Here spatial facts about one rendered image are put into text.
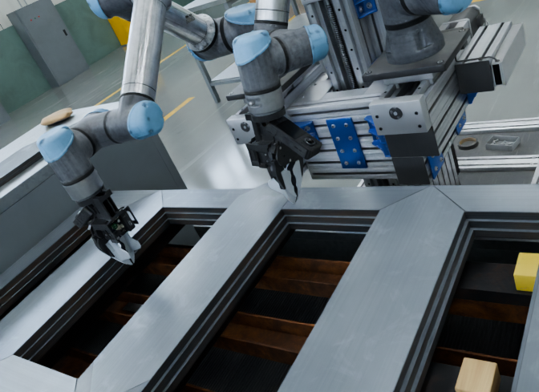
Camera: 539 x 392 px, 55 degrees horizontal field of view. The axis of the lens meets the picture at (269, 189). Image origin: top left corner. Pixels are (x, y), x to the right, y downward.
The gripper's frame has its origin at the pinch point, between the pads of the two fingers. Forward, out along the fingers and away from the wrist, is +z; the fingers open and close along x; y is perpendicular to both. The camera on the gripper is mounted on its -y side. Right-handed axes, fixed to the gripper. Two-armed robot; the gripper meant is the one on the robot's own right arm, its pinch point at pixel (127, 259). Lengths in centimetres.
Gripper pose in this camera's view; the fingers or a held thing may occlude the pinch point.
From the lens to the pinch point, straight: 129.9
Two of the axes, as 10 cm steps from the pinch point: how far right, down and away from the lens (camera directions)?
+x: 4.9, -5.9, 6.5
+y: 7.9, -0.1, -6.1
